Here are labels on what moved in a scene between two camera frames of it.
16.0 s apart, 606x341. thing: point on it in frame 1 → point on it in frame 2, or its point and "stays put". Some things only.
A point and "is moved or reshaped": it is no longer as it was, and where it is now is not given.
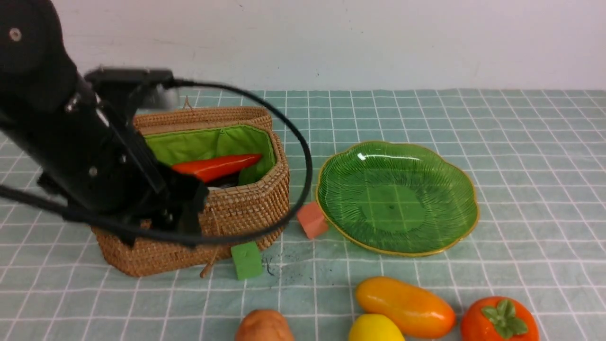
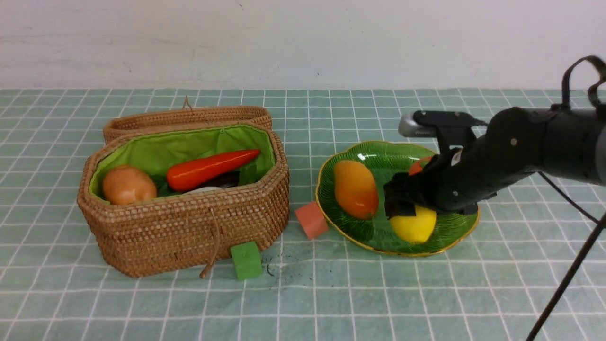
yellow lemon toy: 374,327 → 416,228
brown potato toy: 263,325 is moved or reshaped
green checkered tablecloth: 537,160 stays put
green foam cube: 248,260 stays put
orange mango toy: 418,313 → 355,192
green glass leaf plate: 396,199 stays put
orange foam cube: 312,219 stays put
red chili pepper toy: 204,169 stays put
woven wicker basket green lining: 253,200 stays put
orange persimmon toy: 498,318 → 415,166
